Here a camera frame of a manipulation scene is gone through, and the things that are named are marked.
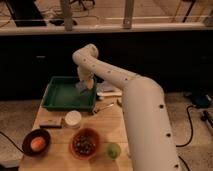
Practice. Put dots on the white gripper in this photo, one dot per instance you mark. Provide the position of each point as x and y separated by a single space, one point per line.
83 74

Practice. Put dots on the yellow sponge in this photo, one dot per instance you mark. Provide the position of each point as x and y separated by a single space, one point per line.
90 83

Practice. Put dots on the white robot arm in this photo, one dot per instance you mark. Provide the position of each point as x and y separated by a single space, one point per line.
149 133

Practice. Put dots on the green plastic tray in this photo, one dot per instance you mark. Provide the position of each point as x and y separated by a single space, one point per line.
62 95

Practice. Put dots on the grey cloth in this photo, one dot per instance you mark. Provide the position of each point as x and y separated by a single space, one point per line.
81 86

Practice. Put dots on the metal spoon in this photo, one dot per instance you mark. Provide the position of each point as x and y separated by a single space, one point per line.
102 108

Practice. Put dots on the wooden railing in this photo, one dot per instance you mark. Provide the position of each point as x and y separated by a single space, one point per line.
109 16

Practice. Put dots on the small wooden block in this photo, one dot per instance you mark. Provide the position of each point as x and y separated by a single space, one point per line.
50 123

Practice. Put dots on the brown bowl with beans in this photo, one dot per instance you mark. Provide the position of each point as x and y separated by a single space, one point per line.
84 144

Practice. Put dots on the orange fruit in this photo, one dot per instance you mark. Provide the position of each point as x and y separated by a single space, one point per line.
37 144

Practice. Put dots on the dark brown bowl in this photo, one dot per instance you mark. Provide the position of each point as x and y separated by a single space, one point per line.
33 134

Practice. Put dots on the white handled utensil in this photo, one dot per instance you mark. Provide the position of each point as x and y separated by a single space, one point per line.
109 94

